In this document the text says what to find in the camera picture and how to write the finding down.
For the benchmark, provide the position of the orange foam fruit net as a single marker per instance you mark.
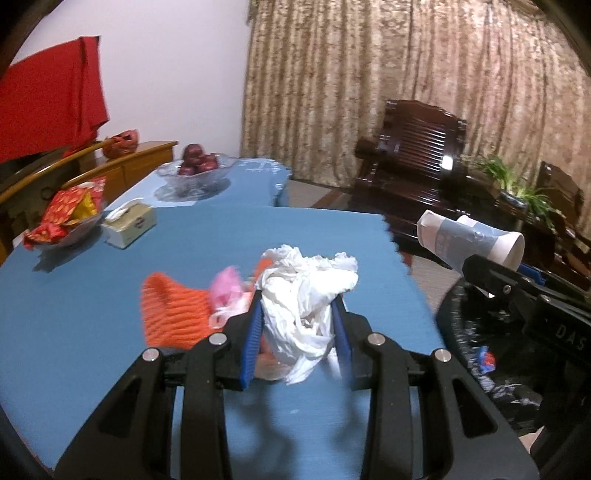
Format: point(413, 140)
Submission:
point(171, 304)

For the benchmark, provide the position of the green potted plant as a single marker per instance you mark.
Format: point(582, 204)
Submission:
point(508, 177)

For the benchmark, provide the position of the light wooden chair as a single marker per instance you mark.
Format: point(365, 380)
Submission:
point(27, 182)

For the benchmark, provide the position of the white tissue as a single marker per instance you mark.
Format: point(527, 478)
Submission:
point(304, 286)

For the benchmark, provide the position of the red cloth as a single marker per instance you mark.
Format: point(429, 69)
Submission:
point(46, 92)

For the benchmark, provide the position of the large red snack packet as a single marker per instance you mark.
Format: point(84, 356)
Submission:
point(69, 203)

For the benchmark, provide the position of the blue and red wrapper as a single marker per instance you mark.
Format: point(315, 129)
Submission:
point(485, 360)

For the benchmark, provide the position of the beige tissue box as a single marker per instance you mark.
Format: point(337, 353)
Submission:
point(131, 226)

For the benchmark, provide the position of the white and blue paper cup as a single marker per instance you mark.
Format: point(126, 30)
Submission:
point(443, 240)
point(498, 244)

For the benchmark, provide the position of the pink plastic wrapper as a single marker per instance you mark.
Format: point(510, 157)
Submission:
point(226, 286)

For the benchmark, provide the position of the red plastic bag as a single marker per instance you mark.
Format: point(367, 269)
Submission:
point(121, 144)

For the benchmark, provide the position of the dark wooden armchair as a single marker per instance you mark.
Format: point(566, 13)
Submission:
point(415, 138)
point(561, 189)

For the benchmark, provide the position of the glass fruit bowl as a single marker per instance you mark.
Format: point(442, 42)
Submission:
point(198, 180)

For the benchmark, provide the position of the yellow snack packet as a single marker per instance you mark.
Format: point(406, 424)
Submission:
point(85, 207)

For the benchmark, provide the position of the black trash bin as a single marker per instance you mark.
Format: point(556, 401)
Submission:
point(475, 323)

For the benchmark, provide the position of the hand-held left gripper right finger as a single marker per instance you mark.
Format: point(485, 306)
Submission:
point(344, 341)

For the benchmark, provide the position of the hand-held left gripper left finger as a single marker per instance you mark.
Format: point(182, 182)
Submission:
point(251, 341)

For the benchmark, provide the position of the beige patterned curtain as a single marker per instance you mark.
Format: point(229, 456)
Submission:
point(369, 69)

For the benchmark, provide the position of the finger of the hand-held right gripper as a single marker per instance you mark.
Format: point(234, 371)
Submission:
point(498, 281)
point(545, 282)

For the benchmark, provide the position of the small red snack packet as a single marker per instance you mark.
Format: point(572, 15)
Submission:
point(44, 235)

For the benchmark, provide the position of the wooden cabinet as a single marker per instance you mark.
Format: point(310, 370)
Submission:
point(138, 166)

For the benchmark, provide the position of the dark wooden side table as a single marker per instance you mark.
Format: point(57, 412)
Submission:
point(480, 203)

